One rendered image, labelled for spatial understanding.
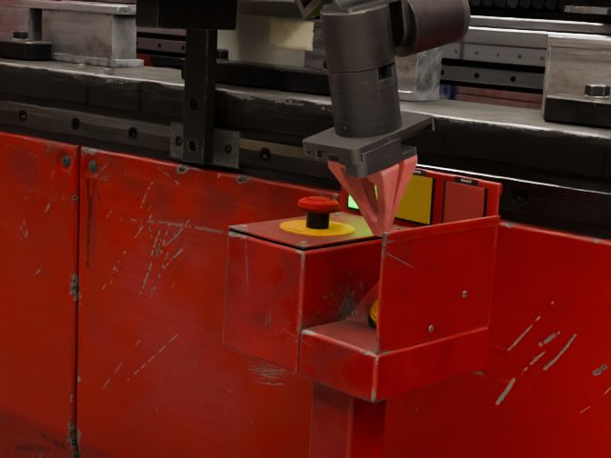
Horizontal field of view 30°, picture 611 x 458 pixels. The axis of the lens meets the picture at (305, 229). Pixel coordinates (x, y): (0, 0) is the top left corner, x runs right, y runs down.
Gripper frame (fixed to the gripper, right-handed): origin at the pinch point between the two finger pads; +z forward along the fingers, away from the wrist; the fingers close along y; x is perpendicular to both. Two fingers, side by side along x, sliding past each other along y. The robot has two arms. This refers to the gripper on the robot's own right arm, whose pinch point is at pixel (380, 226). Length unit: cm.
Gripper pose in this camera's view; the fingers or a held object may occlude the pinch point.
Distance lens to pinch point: 100.6
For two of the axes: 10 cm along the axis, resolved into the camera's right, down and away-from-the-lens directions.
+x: -6.9, -1.7, 7.0
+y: 7.1, -3.4, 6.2
